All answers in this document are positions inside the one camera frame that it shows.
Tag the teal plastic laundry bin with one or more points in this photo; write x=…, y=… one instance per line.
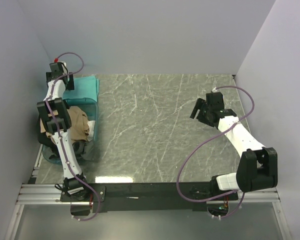
x=90, y=107

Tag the teal t-shirt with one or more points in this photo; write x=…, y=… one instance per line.
x=84, y=87

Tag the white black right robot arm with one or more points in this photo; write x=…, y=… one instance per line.
x=258, y=166

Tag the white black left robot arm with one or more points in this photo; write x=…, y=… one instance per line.
x=56, y=121

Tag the grey t-shirt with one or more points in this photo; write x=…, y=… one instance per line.
x=84, y=150

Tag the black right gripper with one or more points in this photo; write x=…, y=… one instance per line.
x=201, y=104

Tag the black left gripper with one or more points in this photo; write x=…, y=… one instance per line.
x=70, y=86

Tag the aluminium frame rail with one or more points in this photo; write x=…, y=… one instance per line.
x=47, y=194

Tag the beige t-shirt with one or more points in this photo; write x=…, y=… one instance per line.
x=79, y=125

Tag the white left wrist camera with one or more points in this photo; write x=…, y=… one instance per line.
x=56, y=60

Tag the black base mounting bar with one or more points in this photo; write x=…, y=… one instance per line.
x=109, y=197

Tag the black t-shirt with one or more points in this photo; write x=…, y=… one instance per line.
x=43, y=139

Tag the white t-shirt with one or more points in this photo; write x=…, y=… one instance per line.
x=91, y=130

